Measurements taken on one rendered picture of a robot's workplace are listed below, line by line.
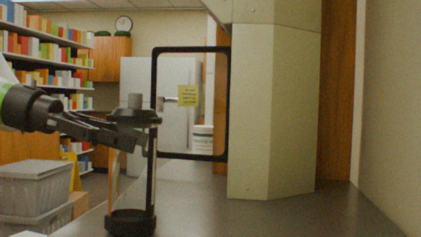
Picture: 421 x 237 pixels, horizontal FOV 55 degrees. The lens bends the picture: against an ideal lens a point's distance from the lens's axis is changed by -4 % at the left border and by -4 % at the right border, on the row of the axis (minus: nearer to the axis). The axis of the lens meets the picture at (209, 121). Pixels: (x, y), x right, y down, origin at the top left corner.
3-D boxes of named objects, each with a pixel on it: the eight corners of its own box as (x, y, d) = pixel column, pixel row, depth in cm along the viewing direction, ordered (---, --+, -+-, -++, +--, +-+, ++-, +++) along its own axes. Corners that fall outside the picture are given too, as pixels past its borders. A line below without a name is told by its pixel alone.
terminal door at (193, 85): (231, 163, 144) (234, 45, 142) (148, 157, 152) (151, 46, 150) (231, 162, 145) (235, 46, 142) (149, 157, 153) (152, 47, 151)
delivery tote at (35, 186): (75, 199, 347) (75, 161, 345) (37, 219, 287) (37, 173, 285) (31, 195, 352) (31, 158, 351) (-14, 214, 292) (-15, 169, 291)
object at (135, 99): (162, 126, 85) (164, 94, 85) (149, 130, 76) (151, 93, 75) (120, 124, 86) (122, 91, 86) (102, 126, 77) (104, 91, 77)
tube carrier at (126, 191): (163, 218, 87) (168, 116, 86) (148, 234, 76) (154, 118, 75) (114, 212, 88) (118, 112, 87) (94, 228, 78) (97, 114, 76)
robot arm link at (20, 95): (21, 128, 89) (-5, 131, 80) (33, 76, 88) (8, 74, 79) (45, 136, 89) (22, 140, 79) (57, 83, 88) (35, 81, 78)
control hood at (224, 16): (240, 40, 143) (241, 11, 142) (232, 23, 111) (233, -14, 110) (206, 40, 144) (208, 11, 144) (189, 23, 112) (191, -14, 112)
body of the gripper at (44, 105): (31, 94, 79) (74, 106, 78) (52, 94, 87) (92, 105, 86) (23, 131, 80) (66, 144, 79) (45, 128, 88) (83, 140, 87)
